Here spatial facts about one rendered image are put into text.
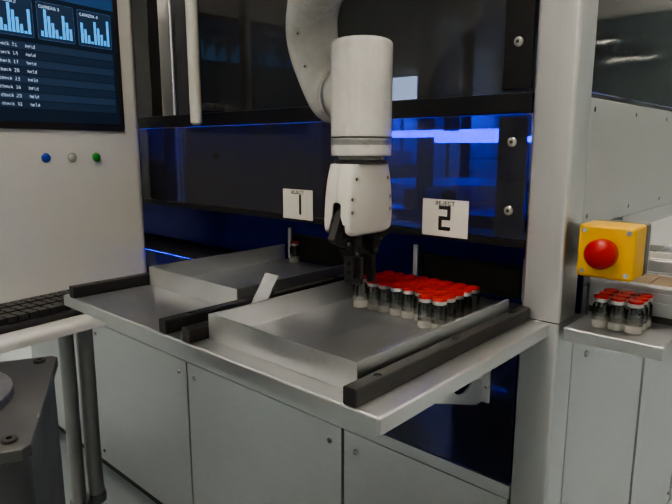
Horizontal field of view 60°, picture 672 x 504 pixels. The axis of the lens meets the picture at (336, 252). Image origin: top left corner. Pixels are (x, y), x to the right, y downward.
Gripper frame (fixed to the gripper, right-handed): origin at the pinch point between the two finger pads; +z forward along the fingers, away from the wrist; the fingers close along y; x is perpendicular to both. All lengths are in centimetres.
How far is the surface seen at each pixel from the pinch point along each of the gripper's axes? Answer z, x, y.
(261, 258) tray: 6.9, -43.6, -18.1
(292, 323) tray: 7.9, -6.2, 7.7
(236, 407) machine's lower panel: 45, -53, -17
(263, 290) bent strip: 4.5, -14.0, 6.5
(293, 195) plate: -7.6, -32.1, -17.1
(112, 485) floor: 96, -124, -18
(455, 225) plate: -4.9, 5.0, -17.5
